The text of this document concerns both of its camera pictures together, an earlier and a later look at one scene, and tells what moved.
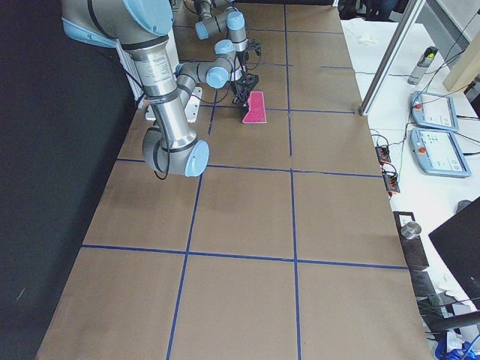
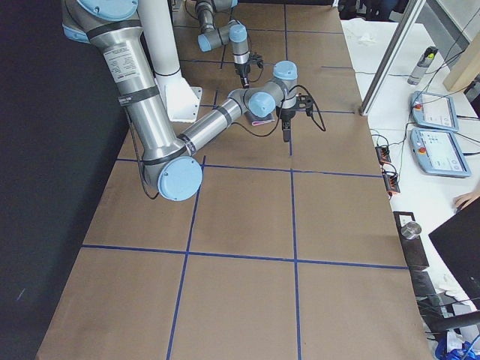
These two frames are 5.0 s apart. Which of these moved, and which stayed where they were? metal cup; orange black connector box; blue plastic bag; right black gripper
Moved: right black gripper
Stayed: blue plastic bag; metal cup; orange black connector box
